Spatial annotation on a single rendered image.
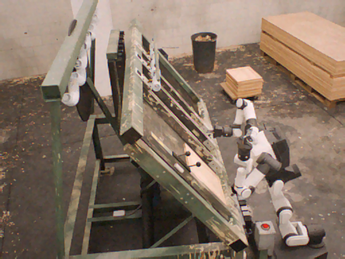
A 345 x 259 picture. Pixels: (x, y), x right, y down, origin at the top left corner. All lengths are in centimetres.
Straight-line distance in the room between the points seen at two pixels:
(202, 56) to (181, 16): 120
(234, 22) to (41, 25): 393
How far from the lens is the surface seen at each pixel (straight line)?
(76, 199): 355
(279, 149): 306
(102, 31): 655
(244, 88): 633
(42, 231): 451
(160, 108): 308
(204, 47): 734
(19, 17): 794
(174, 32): 830
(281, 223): 359
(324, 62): 646
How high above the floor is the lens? 305
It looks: 32 degrees down
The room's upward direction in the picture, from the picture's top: 4 degrees counter-clockwise
